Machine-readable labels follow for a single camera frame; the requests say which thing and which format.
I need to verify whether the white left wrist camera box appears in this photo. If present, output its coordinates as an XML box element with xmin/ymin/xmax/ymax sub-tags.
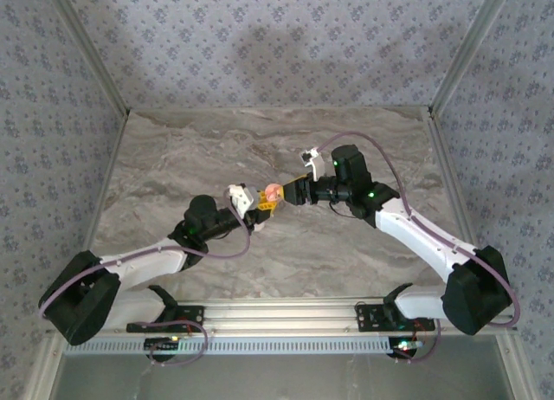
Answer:
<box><xmin>228</xmin><ymin>183</ymin><xmax>257</xmax><ymax>215</ymax></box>

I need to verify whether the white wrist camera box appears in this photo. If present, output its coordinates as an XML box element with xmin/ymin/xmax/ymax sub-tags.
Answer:
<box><xmin>228</xmin><ymin>183</ymin><xmax>257</xmax><ymax>215</ymax></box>
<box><xmin>298</xmin><ymin>147</ymin><xmax>325</xmax><ymax>181</ymax></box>

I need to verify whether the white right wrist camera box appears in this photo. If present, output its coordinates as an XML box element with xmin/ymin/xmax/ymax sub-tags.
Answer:
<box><xmin>298</xmin><ymin>147</ymin><xmax>325</xmax><ymax>181</ymax></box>

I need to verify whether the aluminium table side rail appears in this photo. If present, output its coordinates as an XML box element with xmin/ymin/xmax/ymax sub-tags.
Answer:
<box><xmin>68</xmin><ymin>109</ymin><xmax>131</xmax><ymax>304</ymax></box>
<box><xmin>422</xmin><ymin>107</ymin><xmax>499</xmax><ymax>301</ymax></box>

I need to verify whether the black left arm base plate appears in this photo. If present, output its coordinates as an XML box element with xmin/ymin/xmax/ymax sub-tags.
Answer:
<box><xmin>126</xmin><ymin>304</ymin><xmax>205</xmax><ymax>333</ymax></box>

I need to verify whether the aluminium mounting rail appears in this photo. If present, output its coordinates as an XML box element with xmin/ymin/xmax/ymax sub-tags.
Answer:
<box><xmin>46</xmin><ymin>299</ymin><xmax>519</xmax><ymax>336</ymax></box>

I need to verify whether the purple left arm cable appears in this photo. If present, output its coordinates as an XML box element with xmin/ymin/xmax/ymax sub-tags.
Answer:
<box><xmin>37</xmin><ymin>187</ymin><xmax>253</xmax><ymax>367</ymax></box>

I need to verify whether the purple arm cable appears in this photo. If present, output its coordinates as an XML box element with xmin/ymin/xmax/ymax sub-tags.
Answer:
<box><xmin>315</xmin><ymin>131</ymin><xmax>519</xmax><ymax>365</ymax></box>
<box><xmin>37</xmin><ymin>187</ymin><xmax>253</xmax><ymax>367</ymax></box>

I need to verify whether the grey slotted cable duct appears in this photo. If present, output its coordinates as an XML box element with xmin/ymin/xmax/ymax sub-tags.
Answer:
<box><xmin>63</xmin><ymin>335</ymin><xmax>428</xmax><ymax>357</ymax></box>

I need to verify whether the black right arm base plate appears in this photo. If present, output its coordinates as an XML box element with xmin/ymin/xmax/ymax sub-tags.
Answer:
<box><xmin>354</xmin><ymin>303</ymin><xmax>436</xmax><ymax>333</ymax></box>

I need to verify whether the aluminium frame post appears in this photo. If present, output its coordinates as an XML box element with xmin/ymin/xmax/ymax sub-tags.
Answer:
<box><xmin>41</xmin><ymin>0</ymin><xmax>131</xmax><ymax>119</ymax></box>
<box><xmin>428</xmin><ymin>0</ymin><xmax>519</xmax><ymax>115</ymax></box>

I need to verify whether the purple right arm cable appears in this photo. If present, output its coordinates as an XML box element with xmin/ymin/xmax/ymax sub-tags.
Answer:
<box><xmin>315</xmin><ymin>131</ymin><xmax>519</xmax><ymax>365</ymax></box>

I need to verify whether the aluminium lower frame beam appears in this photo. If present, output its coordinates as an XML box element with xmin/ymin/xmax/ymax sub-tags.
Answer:
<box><xmin>23</xmin><ymin>334</ymin><xmax>67</xmax><ymax>400</ymax></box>
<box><xmin>495</xmin><ymin>334</ymin><xmax>537</xmax><ymax>400</ymax></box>

